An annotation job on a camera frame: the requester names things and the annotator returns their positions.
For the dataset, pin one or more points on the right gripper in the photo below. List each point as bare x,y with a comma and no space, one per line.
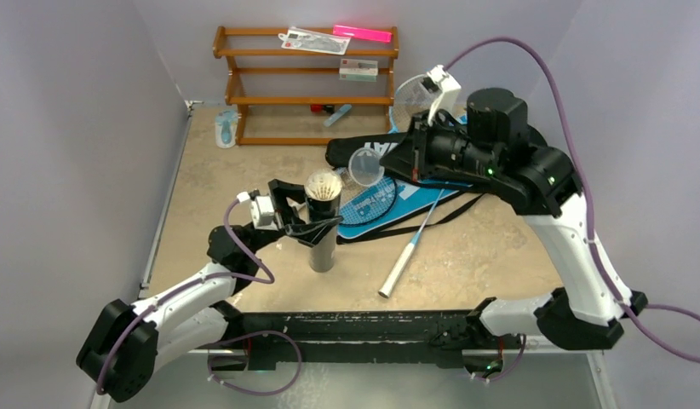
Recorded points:
418,150

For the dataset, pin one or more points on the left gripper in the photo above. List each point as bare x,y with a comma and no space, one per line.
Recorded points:
305,231

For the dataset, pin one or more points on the black Crossway racket bag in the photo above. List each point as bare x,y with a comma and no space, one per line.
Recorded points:
392,154

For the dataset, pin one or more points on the clear plastic tube lid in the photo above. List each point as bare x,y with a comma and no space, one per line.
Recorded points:
364,167

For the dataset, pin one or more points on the black shuttlecock tube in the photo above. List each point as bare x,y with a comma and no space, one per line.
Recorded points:
323,191

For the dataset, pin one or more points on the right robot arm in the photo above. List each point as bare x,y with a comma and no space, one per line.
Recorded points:
586,312

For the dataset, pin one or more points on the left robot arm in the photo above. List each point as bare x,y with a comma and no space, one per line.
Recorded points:
130,341

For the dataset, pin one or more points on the light blue badminton racket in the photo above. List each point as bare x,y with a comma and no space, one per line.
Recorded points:
416,94

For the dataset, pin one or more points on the blue racket bag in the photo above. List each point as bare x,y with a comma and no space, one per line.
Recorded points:
411,200

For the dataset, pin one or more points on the light blue strip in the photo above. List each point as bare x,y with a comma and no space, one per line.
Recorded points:
337,114

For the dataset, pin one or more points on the red black small object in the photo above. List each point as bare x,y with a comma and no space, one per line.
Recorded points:
324,108

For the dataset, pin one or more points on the white green box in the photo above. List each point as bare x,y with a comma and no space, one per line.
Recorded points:
358,70

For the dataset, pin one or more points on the pink bar on shelf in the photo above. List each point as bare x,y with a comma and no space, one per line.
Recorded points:
365,34

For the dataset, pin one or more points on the light blue packaged item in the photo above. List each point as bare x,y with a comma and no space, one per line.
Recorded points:
226,123

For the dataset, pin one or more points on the white blister package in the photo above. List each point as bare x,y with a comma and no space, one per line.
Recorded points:
314,42

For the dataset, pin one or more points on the wooden shelf rack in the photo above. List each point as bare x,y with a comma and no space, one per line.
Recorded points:
279,77

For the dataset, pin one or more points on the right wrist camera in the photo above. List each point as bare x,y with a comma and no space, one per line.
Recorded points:
444,88

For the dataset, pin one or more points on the white racket handle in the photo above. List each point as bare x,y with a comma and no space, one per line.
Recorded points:
386,289

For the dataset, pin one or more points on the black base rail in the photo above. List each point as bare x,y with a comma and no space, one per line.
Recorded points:
438,337

